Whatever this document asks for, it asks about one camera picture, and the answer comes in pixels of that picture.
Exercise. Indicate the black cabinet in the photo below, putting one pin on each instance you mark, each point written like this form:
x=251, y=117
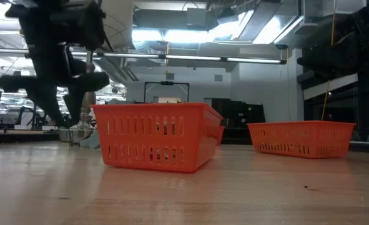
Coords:
x=237, y=112

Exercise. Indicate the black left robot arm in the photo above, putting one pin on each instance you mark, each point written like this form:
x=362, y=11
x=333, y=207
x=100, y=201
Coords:
x=62, y=22

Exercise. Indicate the white table lamp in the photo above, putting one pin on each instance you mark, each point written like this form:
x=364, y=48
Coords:
x=118, y=22

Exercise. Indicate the square wall vent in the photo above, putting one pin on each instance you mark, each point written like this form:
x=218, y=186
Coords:
x=170, y=76
x=218, y=78

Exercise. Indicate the long ceiling light bar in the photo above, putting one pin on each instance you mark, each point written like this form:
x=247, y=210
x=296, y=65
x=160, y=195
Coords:
x=192, y=58

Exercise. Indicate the light blue staple remover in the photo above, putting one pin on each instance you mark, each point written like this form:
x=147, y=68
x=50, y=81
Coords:
x=90, y=140

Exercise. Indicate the wooden workbench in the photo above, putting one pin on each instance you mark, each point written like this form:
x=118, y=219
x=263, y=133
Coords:
x=15, y=131

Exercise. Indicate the black gantry frame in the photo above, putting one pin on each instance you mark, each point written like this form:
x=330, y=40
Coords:
x=167, y=83

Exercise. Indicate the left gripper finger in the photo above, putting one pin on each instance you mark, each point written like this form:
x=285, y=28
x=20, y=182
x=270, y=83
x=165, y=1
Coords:
x=51, y=106
x=75, y=103

